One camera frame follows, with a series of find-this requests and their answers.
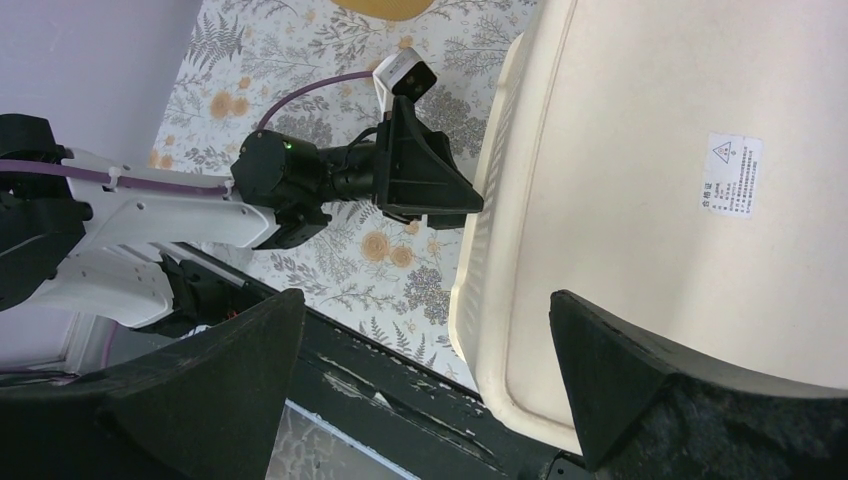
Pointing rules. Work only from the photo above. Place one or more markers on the large cream plastic basket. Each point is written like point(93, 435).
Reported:
point(680, 164)

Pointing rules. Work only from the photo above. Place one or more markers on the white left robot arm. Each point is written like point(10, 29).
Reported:
point(64, 211)

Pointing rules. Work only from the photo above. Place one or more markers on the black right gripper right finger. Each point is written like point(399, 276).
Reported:
point(646, 407)

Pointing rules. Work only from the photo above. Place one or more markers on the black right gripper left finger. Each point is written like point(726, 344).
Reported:
point(146, 411)

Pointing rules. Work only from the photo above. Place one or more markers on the floral patterned table mat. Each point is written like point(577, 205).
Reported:
point(304, 69)

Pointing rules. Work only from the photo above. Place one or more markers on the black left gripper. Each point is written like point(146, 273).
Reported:
point(404, 169)

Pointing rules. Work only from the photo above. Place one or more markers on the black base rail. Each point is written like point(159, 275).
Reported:
point(428, 425)

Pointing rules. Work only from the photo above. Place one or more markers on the yellow plastic waste bin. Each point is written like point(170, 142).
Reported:
point(390, 10)

